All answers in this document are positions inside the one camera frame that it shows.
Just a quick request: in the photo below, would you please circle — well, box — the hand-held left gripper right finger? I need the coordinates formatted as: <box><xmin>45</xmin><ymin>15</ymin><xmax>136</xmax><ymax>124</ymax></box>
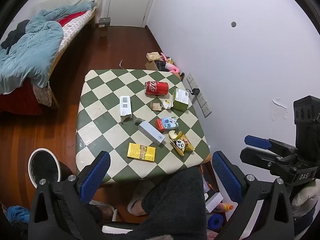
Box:
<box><xmin>211</xmin><ymin>151</ymin><xmax>295</xmax><ymax>240</ymax></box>

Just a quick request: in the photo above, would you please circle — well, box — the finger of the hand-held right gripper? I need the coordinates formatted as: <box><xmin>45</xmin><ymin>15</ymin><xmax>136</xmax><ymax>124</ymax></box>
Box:
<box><xmin>240</xmin><ymin>147</ymin><xmax>298</xmax><ymax>178</ymax></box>
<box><xmin>244</xmin><ymin>135</ymin><xmax>299</xmax><ymax>157</ymax></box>

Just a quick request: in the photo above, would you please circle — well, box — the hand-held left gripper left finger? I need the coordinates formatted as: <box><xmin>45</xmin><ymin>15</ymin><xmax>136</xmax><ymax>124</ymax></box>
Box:
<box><xmin>27</xmin><ymin>151</ymin><xmax>112</xmax><ymax>240</ymax></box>

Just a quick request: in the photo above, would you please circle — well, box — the yellow box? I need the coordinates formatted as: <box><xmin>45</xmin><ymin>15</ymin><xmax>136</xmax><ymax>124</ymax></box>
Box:
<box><xmin>127</xmin><ymin>142</ymin><xmax>156</xmax><ymax>163</ymax></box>

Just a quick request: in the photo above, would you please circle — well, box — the black white-rimmed waste bin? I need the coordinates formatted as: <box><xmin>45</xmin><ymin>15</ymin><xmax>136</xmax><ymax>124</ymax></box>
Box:
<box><xmin>28</xmin><ymin>148</ymin><xmax>73</xmax><ymax>188</ymax></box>

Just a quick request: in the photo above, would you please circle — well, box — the yellow panda snack bag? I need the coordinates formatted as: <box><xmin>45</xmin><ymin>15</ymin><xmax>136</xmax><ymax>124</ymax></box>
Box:
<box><xmin>170</xmin><ymin>134</ymin><xmax>195</xmax><ymax>156</ymax></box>

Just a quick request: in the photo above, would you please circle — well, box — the pale blue rectangular box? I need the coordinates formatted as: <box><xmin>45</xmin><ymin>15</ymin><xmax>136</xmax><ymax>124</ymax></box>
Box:
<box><xmin>138</xmin><ymin>120</ymin><xmax>166</xmax><ymax>146</ymax></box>

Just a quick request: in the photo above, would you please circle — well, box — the long white barcode box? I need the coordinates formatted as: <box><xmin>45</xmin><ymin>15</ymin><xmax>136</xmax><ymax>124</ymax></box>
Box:
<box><xmin>119</xmin><ymin>95</ymin><xmax>133</xmax><ymax>123</ymax></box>

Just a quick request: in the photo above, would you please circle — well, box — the red blue drink carton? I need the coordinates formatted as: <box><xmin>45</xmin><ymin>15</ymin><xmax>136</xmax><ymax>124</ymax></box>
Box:
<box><xmin>156</xmin><ymin>116</ymin><xmax>180</xmax><ymax>132</ymax></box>

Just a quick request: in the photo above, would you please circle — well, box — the green cardboard box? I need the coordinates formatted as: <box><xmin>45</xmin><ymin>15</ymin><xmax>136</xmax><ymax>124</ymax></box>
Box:
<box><xmin>172</xmin><ymin>88</ymin><xmax>190</xmax><ymax>111</ymax></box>

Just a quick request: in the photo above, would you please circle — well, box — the person's right forearm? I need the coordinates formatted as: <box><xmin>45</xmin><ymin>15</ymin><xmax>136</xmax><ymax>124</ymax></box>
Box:
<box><xmin>291</xmin><ymin>180</ymin><xmax>320</xmax><ymax>233</ymax></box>

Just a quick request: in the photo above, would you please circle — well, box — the dark red book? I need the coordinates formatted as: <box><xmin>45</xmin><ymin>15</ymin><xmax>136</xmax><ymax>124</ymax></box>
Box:
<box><xmin>199</xmin><ymin>161</ymin><xmax>221</xmax><ymax>196</ymax></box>

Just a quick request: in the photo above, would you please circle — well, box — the beige fuzzy slipper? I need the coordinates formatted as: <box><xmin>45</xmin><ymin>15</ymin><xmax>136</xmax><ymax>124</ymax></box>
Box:
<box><xmin>85</xmin><ymin>199</ymin><xmax>116</xmax><ymax>222</ymax></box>
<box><xmin>127</xmin><ymin>179</ymin><xmax>156</xmax><ymax>216</ymax></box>

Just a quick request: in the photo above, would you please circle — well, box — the blue roll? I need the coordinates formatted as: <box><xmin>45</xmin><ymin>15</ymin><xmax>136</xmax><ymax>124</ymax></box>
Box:
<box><xmin>208</xmin><ymin>213</ymin><xmax>225</xmax><ymax>230</ymax></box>

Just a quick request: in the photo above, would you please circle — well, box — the person's dark fleece leg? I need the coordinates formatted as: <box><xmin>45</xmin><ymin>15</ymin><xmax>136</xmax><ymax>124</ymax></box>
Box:
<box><xmin>141</xmin><ymin>166</ymin><xmax>208</xmax><ymax>240</ymax></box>

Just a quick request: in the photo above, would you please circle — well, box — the green checkered table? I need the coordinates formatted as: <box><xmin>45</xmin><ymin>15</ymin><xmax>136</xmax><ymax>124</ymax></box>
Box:
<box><xmin>76</xmin><ymin>69</ymin><xmax>210</xmax><ymax>184</ymax></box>

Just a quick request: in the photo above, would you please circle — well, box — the blue cloth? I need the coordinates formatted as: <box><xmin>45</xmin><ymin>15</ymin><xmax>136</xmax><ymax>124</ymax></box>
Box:
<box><xmin>7</xmin><ymin>205</ymin><xmax>31</xmax><ymax>221</ymax></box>

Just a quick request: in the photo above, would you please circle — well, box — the beige patterned cloth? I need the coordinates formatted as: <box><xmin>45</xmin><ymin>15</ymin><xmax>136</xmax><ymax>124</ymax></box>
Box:
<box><xmin>32</xmin><ymin>81</ymin><xmax>53</xmax><ymax>107</ymax></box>

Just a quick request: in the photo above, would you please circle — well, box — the red blanket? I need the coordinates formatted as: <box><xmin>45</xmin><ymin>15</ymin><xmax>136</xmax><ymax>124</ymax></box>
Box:
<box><xmin>0</xmin><ymin>81</ymin><xmax>43</xmax><ymax>116</ymax></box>

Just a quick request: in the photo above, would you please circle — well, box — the red soda can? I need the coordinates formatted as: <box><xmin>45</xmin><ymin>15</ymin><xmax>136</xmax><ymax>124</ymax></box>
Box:
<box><xmin>144</xmin><ymin>81</ymin><xmax>170</xmax><ymax>96</ymax></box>

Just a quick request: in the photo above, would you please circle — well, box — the pink plush toy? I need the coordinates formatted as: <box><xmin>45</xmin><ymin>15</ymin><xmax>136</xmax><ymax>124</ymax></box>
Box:
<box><xmin>161</xmin><ymin>53</ymin><xmax>180</xmax><ymax>74</ymax></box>

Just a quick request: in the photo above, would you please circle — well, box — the black cloth bundle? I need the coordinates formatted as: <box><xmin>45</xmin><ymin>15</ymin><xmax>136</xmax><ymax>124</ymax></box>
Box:
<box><xmin>154</xmin><ymin>60</ymin><xmax>171</xmax><ymax>72</ymax></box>

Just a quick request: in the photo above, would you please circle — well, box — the light blue quilt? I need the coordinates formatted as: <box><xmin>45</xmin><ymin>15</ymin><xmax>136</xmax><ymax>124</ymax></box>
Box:
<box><xmin>0</xmin><ymin>1</ymin><xmax>97</xmax><ymax>94</ymax></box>

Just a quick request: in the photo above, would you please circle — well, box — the patterned white bed sheet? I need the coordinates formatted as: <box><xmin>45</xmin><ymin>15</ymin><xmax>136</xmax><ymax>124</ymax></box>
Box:
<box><xmin>59</xmin><ymin>10</ymin><xmax>95</xmax><ymax>53</ymax></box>

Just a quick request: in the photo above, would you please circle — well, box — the red cloth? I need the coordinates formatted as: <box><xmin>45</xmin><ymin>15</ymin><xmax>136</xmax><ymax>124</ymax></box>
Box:
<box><xmin>57</xmin><ymin>12</ymin><xmax>87</xmax><ymax>27</ymax></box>

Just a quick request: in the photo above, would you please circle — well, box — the dark cloth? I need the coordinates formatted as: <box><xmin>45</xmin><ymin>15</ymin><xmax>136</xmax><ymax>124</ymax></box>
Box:
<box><xmin>1</xmin><ymin>20</ymin><xmax>31</xmax><ymax>54</ymax></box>

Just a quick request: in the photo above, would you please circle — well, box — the white door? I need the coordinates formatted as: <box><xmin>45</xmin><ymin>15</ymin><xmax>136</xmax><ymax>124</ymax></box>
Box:
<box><xmin>107</xmin><ymin>0</ymin><xmax>158</xmax><ymax>27</ymax></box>

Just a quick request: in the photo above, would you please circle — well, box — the row of wall sockets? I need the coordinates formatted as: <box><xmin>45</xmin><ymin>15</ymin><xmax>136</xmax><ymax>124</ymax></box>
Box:
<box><xmin>186</xmin><ymin>73</ymin><xmax>212</xmax><ymax>118</ymax></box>

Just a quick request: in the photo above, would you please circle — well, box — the wooden bed frame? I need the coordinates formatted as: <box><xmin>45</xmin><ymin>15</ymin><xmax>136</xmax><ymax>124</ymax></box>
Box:
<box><xmin>46</xmin><ymin>6</ymin><xmax>97</xmax><ymax>108</ymax></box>

